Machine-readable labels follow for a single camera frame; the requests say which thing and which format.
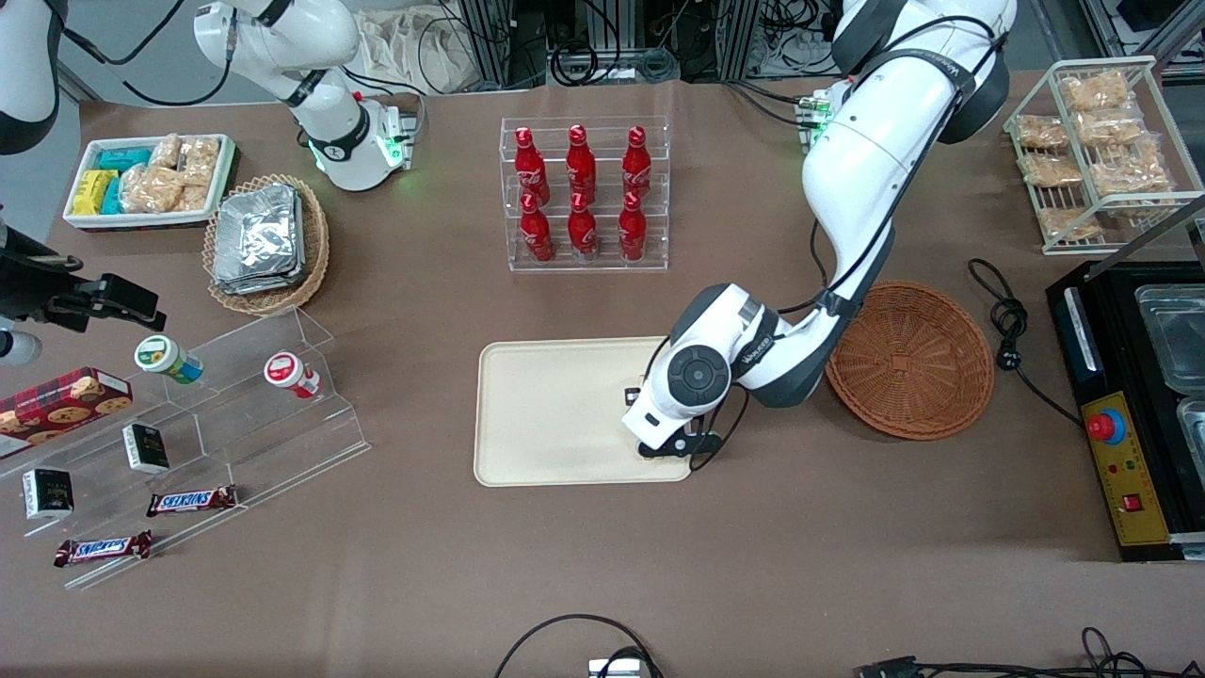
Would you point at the red emergency stop button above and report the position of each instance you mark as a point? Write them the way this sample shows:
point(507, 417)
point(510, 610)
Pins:
point(1106, 427)

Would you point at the clear acrylic stepped display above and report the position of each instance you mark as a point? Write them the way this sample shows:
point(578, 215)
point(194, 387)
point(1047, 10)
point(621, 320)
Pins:
point(254, 428)

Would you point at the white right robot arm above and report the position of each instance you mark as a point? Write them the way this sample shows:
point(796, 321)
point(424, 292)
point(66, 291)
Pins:
point(331, 127)

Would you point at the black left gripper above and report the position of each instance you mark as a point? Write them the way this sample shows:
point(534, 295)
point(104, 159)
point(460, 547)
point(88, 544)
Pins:
point(632, 395)

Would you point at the cream plastic serving tray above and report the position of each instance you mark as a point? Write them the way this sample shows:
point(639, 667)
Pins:
point(551, 414)

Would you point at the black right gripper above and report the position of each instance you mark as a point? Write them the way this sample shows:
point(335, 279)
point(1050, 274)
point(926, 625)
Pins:
point(30, 282)

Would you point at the aluminium profile frame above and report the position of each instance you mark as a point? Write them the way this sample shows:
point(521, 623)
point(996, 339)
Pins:
point(494, 42)

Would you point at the red cola bottle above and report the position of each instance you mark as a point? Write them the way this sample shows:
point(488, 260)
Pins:
point(529, 168)
point(580, 165)
point(537, 235)
point(637, 165)
point(582, 234)
point(633, 234)

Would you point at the yellow snack packet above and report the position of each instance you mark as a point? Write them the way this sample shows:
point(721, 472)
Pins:
point(92, 191)

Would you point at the clear rice cracker bag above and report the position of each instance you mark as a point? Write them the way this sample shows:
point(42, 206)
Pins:
point(166, 151)
point(200, 160)
point(151, 188)
point(193, 198)

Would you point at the red lid yogurt cup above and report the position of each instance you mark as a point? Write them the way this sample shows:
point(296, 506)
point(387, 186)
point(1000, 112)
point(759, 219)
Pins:
point(287, 372)

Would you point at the black yellow control box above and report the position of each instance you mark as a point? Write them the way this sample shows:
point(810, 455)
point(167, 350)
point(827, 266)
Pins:
point(1125, 490)

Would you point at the white rectangular snack tray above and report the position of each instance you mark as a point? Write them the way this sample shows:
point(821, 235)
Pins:
point(80, 218)

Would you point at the beige cloth bag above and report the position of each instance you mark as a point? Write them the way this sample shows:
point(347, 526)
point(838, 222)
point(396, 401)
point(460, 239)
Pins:
point(414, 47)

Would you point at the red tartan cookie box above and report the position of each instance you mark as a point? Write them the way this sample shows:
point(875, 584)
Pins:
point(61, 405)

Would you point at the teal snack packet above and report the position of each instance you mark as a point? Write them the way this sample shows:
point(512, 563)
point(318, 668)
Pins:
point(124, 158)
point(112, 198)

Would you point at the small grey device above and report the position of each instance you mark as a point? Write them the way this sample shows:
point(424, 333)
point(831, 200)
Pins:
point(615, 669)

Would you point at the small black box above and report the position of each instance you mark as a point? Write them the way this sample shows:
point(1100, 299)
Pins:
point(146, 449)
point(47, 493)

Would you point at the brown round wicker basket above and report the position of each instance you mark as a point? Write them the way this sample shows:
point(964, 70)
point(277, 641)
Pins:
point(913, 363)

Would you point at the light oval wicker basket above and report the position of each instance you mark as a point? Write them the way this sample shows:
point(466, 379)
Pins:
point(315, 250)

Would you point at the green lid yogurt cup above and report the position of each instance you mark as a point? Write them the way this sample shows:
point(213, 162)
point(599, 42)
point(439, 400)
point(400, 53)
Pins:
point(165, 358)

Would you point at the steel food container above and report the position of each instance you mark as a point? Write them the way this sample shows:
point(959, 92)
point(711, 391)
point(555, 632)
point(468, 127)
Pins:
point(1194, 438)
point(1177, 334)

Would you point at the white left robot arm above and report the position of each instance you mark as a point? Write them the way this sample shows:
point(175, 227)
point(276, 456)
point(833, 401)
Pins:
point(875, 160)

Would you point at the silver foil pack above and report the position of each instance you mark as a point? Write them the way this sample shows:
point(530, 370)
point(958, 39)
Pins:
point(259, 282)
point(256, 231)

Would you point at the clear acrylic bottle rack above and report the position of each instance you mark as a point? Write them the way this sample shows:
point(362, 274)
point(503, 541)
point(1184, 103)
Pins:
point(584, 266)

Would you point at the Snickers chocolate bar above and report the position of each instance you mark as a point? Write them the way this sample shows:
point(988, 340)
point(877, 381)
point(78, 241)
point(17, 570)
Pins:
point(102, 548)
point(191, 501)

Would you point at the bagged fried snack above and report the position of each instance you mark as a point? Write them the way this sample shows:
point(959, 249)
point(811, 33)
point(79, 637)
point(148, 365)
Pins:
point(1092, 92)
point(1052, 170)
point(1041, 132)
point(1130, 174)
point(1109, 129)
point(1068, 224)

